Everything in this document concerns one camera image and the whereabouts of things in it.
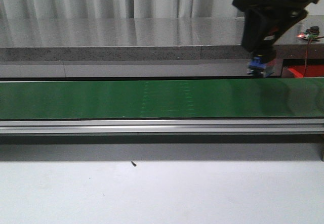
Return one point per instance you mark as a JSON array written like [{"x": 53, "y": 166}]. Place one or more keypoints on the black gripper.
[{"x": 268, "y": 28}]

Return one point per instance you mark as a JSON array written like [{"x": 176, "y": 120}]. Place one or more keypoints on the red mushroom push button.
[{"x": 263, "y": 58}]

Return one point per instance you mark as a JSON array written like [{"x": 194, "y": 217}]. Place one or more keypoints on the small green circuit board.
[{"x": 311, "y": 33}]

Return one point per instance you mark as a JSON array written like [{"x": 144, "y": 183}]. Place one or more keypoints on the red plastic bin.
[{"x": 309, "y": 71}]

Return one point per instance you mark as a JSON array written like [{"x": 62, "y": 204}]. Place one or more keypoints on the green conveyor belt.
[{"x": 211, "y": 98}]

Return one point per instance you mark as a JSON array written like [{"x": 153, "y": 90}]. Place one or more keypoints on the aluminium conveyor frame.
[{"x": 163, "y": 140}]

